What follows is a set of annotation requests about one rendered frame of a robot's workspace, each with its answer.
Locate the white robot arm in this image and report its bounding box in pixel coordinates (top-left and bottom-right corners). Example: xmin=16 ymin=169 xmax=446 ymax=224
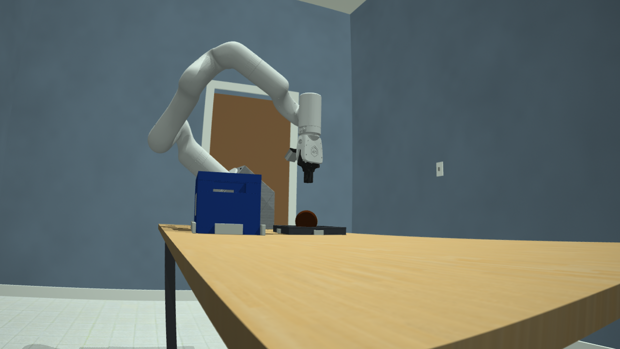
xmin=148 ymin=42 xmax=322 ymax=177

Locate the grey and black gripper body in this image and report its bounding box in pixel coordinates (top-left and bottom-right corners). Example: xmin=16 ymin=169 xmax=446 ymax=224
xmin=296 ymin=134 xmax=323 ymax=164

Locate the brown glass bottle with beige label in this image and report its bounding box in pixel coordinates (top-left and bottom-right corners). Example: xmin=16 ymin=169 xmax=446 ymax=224
xmin=295 ymin=210 xmax=318 ymax=227

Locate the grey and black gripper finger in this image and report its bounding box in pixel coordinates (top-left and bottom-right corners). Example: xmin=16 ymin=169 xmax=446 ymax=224
xmin=310 ymin=163 xmax=320 ymax=183
xmin=297 ymin=150 xmax=311 ymax=183

